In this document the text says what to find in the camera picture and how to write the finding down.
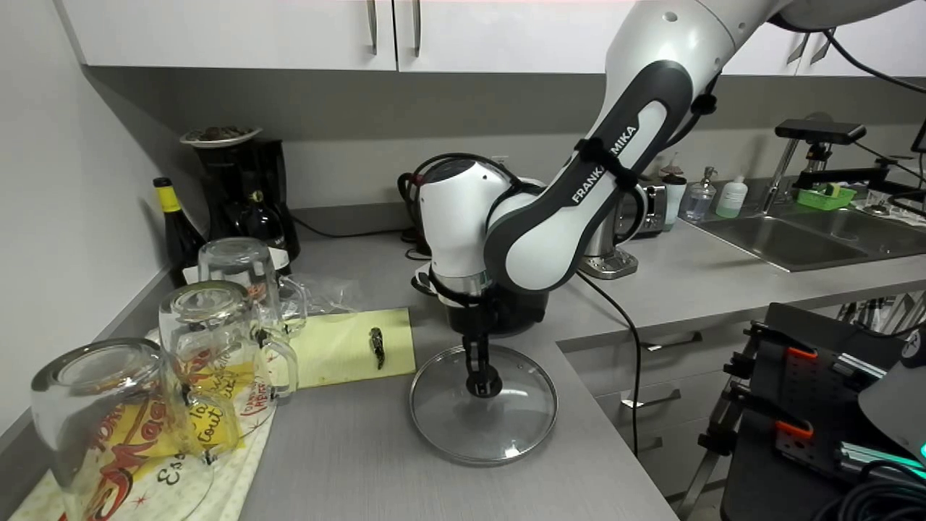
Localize white soap bottle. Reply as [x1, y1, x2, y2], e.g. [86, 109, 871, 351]
[715, 177, 745, 216]

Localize upturned glass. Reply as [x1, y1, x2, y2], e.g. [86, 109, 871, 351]
[159, 281, 298, 459]
[31, 339, 211, 521]
[197, 238, 307, 335]

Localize steel kitchen sink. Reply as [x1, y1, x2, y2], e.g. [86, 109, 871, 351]
[702, 210, 926, 272]

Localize black equipment cart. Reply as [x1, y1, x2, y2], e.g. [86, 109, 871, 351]
[676, 304, 926, 521]

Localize upturned glass middle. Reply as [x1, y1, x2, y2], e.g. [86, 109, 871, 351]
[159, 281, 298, 459]

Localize white upper cabinets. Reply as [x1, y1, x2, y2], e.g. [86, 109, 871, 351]
[51, 0, 926, 81]

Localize printed dish towel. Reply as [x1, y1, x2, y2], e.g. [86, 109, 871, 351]
[7, 316, 291, 521]

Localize stainless steel electric kettle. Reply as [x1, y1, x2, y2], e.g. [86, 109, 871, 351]
[579, 188, 644, 281]

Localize upturned glass nearest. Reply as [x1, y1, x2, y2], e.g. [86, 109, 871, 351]
[31, 339, 211, 521]

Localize black power cable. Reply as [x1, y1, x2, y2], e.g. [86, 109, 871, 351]
[576, 268, 648, 459]

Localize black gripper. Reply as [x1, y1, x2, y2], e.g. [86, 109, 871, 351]
[456, 296, 497, 381]

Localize upturned glass far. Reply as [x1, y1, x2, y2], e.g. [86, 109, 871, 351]
[197, 238, 307, 335]

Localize red moka pot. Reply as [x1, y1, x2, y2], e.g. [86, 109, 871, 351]
[397, 174, 430, 254]

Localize black camera on stand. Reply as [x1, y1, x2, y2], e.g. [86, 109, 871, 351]
[770, 115, 887, 194]

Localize black coffee maker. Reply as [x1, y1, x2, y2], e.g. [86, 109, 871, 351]
[183, 125, 300, 258]

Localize black cooking pot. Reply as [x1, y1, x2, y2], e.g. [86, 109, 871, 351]
[410, 268, 547, 335]

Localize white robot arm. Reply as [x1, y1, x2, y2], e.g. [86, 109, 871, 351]
[420, 0, 907, 397]

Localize dark wine bottle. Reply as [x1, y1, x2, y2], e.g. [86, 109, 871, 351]
[152, 177, 203, 285]

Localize glass pot lid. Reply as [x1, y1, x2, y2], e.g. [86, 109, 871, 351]
[404, 346, 557, 466]

